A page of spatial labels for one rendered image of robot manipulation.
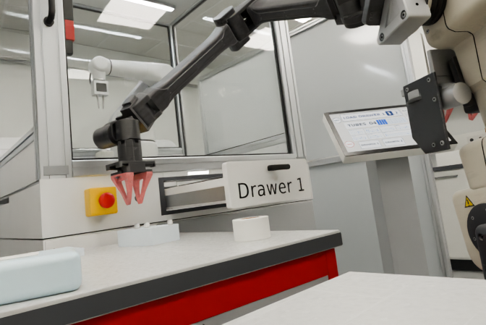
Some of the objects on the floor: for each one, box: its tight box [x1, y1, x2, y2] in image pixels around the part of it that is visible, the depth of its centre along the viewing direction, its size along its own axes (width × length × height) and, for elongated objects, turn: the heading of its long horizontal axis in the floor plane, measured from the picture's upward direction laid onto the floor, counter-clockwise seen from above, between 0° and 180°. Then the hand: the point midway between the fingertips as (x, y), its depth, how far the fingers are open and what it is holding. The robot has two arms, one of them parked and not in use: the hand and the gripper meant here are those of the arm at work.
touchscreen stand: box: [365, 156, 430, 277], centre depth 173 cm, size 50×45×102 cm
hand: (134, 200), depth 93 cm, fingers open, 3 cm apart
